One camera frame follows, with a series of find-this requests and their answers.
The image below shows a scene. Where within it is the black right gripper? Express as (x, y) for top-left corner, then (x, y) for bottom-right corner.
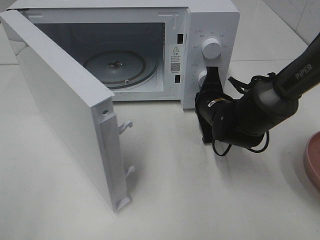
(195, 66), (233, 144)

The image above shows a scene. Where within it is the pink round plate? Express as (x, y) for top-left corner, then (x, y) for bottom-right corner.
(303, 131), (320, 192)

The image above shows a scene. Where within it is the white microwave door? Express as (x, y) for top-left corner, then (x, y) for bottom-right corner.
(0, 10), (135, 212)

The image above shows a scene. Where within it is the lower white timer knob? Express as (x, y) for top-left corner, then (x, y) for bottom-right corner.
(197, 70), (207, 88)

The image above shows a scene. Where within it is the upper white power knob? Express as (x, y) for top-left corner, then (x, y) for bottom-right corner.
(201, 36), (222, 60)

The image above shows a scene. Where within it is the white warning label sticker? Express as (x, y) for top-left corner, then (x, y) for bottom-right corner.
(169, 44), (183, 74)

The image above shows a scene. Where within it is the white microwave oven body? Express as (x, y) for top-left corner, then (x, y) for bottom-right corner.
(5, 0), (240, 109)

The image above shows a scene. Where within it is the glass microwave turntable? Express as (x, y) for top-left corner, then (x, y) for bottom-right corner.
(83, 50), (159, 90)

